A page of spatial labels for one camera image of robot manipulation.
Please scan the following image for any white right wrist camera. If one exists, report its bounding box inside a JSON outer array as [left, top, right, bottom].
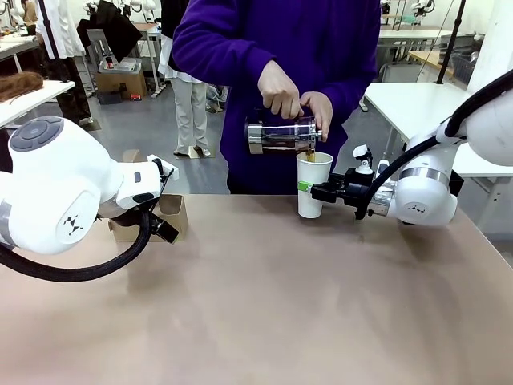
[[352, 144, 390, 177]]

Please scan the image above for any person in black top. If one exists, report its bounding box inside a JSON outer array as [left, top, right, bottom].
[[158, 0, 212, 157]]

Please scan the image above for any glass coffee pitcher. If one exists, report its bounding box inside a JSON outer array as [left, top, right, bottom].
[[244, 104, 324, 157]]

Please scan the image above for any brown furry item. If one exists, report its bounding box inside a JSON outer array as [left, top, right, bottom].
[[0, 71, 44, 101]]

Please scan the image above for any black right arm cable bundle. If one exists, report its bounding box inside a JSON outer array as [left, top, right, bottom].
[[354, 67, 513, 221]]

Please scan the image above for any long white lab table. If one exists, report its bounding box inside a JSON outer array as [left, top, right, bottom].
[[378, 24, 454, 63]]

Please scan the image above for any person's right forearm purple sleeve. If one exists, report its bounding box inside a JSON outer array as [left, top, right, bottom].
[[171, 19, 281, 87]]

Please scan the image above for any person's right hand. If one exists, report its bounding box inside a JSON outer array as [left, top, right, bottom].
[[257, 59, 301, 120]]

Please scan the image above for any person's left hand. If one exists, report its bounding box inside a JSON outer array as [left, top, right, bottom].
[[299, 91, 334, 142]]

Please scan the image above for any black hanging cloth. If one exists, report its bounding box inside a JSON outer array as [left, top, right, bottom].
[[75, 0, 143, 65]]

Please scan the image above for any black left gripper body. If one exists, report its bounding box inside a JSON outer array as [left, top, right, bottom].
[[99, 204, 151, 225]]

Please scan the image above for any white table with brown fur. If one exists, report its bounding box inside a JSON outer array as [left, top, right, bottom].
[[0, 79, 76, 129]]

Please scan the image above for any person in white coat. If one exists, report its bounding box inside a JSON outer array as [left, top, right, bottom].
[[35, 0, 95, 125]]

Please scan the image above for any brown cardboard cup carrier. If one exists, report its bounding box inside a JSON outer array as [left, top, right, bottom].
[[108, 148, 189, 243]]

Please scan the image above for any wooden top table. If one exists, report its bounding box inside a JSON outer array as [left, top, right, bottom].
[[407, 50, 456, 79]]

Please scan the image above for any black stand pole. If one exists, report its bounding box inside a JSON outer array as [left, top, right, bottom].
[[435, 0, 468, 85]]

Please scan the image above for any grey storage bin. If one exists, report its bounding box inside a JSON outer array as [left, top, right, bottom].
[[98, 57, 143, 75]]

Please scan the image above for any grey wire basket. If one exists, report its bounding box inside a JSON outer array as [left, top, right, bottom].
[[450, 51, 482, 85]]

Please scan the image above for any brown cardboard box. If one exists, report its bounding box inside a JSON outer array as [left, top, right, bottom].
[[95, 70, 147, 101]]

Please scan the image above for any tall white paper cup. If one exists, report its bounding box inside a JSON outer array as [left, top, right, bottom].
[[296, 152, 334, 220]]

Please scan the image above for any black plastic bin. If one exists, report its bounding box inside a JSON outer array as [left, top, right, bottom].
[[450, 170, 466, 197]]

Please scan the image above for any person's left forearm purple sleeve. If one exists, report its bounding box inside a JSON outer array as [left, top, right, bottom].
[[318, 51, 381, 107]]

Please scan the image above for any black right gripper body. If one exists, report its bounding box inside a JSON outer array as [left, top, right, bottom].
[[345, 168, 380, 221]]

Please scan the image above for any person in purple sweater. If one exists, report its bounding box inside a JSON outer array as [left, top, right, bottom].
[[171, 0, 382, 196]]

